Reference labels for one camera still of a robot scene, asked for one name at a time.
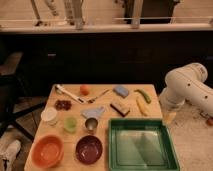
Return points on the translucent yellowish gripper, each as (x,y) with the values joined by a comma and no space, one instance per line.
(169,112)

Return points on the light blue towel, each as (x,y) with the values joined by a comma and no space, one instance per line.
(93,112)

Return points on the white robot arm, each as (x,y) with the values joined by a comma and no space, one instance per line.
(186,83)

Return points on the green pepper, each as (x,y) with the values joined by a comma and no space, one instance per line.
(145,95)

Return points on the yellow banana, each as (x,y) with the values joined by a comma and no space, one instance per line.
(141,106)

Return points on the brown chalkboard eraser block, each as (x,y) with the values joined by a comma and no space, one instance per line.
(120,108)

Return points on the green plastic tray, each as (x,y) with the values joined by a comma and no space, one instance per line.
(140,145)

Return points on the small metal cup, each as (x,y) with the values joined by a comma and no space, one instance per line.
(91,125)

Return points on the orange fruit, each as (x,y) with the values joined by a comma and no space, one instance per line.
(84,89)

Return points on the dark purple bowl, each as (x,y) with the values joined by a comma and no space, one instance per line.
(89,149)

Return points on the green plastic cup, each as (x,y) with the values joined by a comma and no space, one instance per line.
(70,124)

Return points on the bunch of dark grapes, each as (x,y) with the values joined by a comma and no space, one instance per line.
(63,105)

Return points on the white round container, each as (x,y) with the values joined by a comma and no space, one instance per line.
(49,116)

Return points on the orange bowl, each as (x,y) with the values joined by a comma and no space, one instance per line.
(47,152)

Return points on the black office chair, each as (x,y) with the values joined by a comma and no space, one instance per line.
(10,88)

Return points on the white crumpled cloth on floor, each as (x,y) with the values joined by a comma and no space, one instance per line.
(8,156)

